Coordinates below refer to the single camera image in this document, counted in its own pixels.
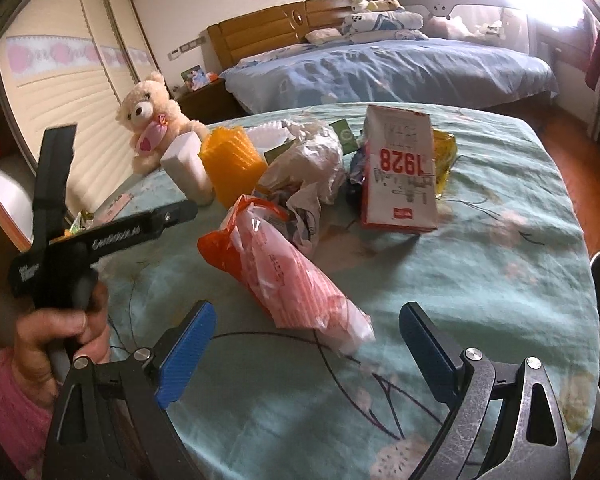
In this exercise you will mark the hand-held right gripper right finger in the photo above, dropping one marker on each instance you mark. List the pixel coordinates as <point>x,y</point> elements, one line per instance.
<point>427,355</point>

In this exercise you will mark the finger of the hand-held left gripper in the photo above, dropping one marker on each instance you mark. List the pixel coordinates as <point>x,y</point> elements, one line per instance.
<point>55,180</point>
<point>172,215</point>

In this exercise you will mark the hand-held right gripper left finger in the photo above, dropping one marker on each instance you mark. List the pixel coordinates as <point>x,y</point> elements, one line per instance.
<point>187,355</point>

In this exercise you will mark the orange and white plastic bag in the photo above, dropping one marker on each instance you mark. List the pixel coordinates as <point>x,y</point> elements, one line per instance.
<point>280,270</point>

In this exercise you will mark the white paper bag red print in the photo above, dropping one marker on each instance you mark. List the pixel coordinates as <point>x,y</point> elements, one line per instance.
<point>400,195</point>

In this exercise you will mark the person's left forearm pink sleeve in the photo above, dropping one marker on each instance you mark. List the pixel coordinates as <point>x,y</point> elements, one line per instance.
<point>10,405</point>

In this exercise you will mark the person's left hand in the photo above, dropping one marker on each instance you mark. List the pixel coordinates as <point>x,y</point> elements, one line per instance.
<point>45,330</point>

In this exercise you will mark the green snack packet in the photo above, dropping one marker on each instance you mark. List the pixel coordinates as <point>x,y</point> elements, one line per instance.
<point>80,221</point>

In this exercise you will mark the white foam block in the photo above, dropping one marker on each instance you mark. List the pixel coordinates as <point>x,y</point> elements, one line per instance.
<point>185,170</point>

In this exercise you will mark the teal floral tablecloth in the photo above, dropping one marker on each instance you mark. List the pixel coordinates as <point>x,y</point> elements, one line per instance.
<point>480,270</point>

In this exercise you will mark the cream teddy bear pink heart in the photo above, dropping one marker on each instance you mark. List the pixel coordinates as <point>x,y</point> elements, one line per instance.
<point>145,110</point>

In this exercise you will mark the wooden nightstand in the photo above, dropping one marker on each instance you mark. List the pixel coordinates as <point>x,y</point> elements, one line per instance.
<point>205,102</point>

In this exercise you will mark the small green packet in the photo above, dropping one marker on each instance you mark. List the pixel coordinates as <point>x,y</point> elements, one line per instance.
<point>276,152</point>

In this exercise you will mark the white paper tray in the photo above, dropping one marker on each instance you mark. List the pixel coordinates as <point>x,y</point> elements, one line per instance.
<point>267,135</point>

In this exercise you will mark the cream sliding wardrobe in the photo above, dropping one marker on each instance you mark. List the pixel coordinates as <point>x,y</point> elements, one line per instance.
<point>55,20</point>

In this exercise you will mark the dark crumpled wrapper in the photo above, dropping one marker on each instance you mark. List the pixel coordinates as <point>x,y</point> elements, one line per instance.
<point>356,175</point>

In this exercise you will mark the green card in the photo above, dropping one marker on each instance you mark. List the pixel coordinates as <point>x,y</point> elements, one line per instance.
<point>344,136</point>

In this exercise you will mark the yellow snack packet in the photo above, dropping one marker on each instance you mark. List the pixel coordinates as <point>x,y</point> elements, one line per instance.
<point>442,155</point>

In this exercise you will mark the wooden headboard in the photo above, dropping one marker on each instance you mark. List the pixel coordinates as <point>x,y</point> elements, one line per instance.
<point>260,30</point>

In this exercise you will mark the pink pillow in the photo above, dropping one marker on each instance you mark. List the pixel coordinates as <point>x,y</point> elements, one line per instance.
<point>322,35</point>

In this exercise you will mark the bed with blue sheet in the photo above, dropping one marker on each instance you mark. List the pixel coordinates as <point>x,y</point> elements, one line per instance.
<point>380,70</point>

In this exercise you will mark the folded blue white quilt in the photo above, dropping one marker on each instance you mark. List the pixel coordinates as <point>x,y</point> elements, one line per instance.
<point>380,25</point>

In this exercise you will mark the white plush toy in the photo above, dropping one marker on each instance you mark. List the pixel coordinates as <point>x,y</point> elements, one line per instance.
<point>360,2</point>

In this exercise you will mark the yellow plush toy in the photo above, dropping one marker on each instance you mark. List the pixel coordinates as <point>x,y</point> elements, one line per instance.
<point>385,4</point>

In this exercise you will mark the pale plush toy pile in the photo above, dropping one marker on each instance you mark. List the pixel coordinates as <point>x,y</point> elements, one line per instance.
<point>460,27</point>

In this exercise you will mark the dark red hanging clothes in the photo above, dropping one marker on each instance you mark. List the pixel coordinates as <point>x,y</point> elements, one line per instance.
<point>596,60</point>

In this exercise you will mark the grey crib headboard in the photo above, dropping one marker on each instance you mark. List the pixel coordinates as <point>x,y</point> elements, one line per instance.
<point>445,7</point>

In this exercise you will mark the photo frame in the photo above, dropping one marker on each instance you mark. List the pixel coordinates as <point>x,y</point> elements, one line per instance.
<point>192,77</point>

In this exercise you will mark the white wall socket panel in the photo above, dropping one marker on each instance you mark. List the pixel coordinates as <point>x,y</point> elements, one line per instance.
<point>190,46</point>

